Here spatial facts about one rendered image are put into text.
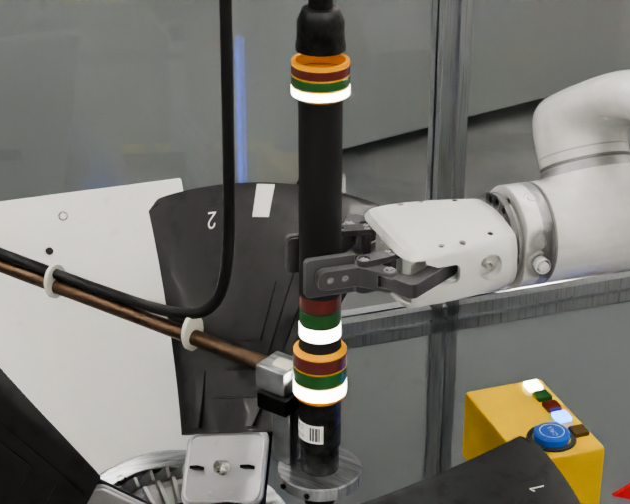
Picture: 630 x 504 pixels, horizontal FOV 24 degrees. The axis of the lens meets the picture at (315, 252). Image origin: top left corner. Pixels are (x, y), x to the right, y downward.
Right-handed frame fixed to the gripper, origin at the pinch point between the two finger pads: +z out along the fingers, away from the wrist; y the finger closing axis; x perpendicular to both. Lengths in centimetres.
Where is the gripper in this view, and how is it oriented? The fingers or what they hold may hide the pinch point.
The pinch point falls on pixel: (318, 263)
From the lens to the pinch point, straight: 113.4
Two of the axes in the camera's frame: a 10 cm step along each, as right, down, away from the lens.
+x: 0.1, -9.0, -4.3
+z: -9.4, 1.3, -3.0
